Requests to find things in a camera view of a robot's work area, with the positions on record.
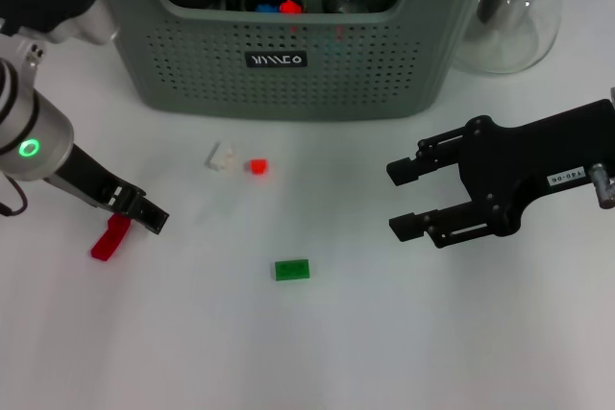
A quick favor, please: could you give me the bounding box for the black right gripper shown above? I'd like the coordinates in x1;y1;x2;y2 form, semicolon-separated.
385;97;615;251

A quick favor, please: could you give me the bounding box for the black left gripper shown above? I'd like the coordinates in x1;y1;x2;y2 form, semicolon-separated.
45;143;171;236

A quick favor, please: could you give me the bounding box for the dark red curved toy brick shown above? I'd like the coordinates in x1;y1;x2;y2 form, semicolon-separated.
89;214;133;262

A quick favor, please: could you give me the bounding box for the grey-green perforated storage bin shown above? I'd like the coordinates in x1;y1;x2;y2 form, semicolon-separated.
71;0;508;122

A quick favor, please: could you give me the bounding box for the white toy brick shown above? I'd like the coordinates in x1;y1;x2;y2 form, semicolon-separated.
206;140;241;174

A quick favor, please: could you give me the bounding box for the green toy brick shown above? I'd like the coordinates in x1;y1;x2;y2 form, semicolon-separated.
274;258;311;281

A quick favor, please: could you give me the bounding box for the glass carafe black lid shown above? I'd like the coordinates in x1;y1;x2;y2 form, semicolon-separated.
451;0;572;76

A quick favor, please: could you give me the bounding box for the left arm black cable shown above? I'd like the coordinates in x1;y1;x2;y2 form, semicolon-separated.
0;178;29;218

